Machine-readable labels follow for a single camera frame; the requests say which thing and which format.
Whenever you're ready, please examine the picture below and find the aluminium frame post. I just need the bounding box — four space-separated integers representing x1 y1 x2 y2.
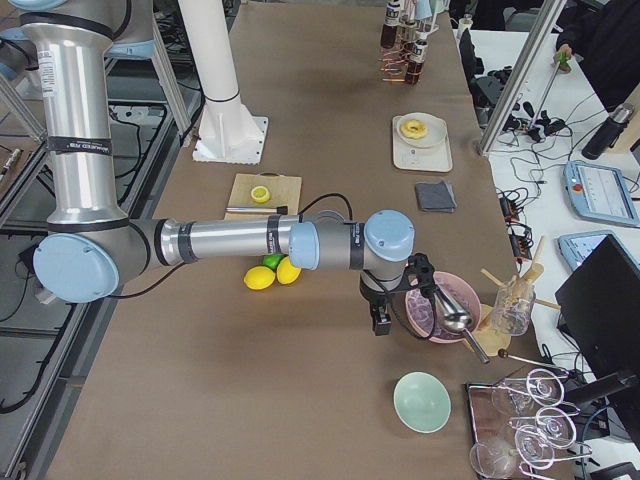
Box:
478 0 566 158

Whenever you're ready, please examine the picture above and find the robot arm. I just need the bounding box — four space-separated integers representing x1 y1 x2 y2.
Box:
18 1 417 335

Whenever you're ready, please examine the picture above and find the lower whole lemon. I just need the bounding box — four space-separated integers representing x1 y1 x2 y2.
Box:
243 265 276 291

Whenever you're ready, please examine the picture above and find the white round plate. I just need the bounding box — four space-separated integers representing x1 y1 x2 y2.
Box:
394 112 447 148

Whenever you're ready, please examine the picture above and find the blue teach pendant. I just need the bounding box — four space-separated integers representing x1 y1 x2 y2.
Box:
563 161 639 227

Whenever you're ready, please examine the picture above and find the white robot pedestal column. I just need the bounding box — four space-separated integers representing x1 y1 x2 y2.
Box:
179 0 268 165

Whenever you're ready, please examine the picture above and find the tea bottle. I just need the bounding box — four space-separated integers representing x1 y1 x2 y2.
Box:
379 0 401 50
404 32 428 85

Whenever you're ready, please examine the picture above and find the upper whole lemon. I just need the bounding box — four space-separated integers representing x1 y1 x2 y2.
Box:
276 256 301 285

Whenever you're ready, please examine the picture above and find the green lime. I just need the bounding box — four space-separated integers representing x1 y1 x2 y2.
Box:
262 253 286 271

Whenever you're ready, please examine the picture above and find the wine glass holder tray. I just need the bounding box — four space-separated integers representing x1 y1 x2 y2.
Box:
465 367 592 479

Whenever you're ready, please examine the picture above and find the black monitor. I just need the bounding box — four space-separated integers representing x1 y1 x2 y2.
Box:
554 234 640 396

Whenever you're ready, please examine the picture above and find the whole lemon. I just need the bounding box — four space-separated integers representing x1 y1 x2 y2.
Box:
243 265 276 291
276 256 301 285

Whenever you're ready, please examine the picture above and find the mint green bowl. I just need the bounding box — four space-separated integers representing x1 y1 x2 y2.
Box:
393 372 451 434

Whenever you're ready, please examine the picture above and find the pink ice bowl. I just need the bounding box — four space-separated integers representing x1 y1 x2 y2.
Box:
405 271 481 344

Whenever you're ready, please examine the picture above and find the steel muddler black tip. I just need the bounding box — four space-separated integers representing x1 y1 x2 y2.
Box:
226 206 288 215

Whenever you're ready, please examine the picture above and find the copper wire bottle rack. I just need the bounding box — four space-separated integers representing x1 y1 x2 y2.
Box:
377 0 441 86

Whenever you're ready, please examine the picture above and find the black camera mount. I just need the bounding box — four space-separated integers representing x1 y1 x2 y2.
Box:
393 253 438 307

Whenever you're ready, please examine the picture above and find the glazed donut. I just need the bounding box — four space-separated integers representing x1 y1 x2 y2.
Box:
400 119 429 140

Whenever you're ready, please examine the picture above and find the black water bottle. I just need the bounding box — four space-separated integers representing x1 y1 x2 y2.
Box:
581 102 635 160

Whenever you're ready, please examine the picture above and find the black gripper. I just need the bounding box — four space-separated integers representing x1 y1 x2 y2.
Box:
359 274 392 336

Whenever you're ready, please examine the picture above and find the steel ice scoop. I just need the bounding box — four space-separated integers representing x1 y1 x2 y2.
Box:
433 287 490 364

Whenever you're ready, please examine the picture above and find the beige rabbit tray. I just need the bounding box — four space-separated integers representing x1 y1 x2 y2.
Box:
392 112 453 173

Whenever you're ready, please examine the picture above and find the half lemon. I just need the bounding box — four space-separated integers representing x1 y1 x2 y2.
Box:
250 185 271 204

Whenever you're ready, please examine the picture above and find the bamboo cutting board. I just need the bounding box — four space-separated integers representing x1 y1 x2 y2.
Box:
224 174 302 220

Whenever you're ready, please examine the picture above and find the grey folded cloth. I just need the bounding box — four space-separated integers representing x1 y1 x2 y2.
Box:
415 180 457 213

